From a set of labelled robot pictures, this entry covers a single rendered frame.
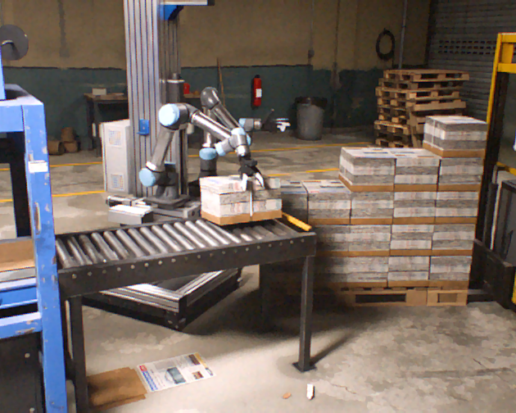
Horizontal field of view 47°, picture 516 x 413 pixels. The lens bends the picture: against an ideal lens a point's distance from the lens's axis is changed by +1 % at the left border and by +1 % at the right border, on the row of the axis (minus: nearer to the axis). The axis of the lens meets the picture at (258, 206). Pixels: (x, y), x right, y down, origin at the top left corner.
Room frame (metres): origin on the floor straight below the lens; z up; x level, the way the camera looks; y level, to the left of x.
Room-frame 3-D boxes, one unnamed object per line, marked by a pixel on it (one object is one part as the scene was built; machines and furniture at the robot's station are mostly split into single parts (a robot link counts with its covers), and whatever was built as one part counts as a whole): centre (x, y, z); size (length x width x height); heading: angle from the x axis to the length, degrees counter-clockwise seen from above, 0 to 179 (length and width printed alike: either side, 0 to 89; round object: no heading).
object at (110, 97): (9.65, 1.85, 0.55); 1.80 x 0.70 x 1.09; 117
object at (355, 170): (4.00, -0.74, 0.95); 0.38 x 0.29 x 0.23; 6
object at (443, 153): (4.05, -1.33, 0.63); 0.38 x 0.29 x 0.97; 5
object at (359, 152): (3.99, -0.74, 1.06); 0.37 x 0.29 x 0.01; 6
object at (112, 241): (2.80, 0.70, 0.77); 0.47 x 0.05 x 0.05; 27
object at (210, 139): (4.21, 0.35, 1.19); 0.15 x 0.12 x 0.55; 179
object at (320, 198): (3.99, -0.61, 0.42); 1.17 x 0.39 x 0.83; 95
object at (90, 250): (2.74, 0.81, 0.77); 0.47 x 0.05 x 0.05; 27
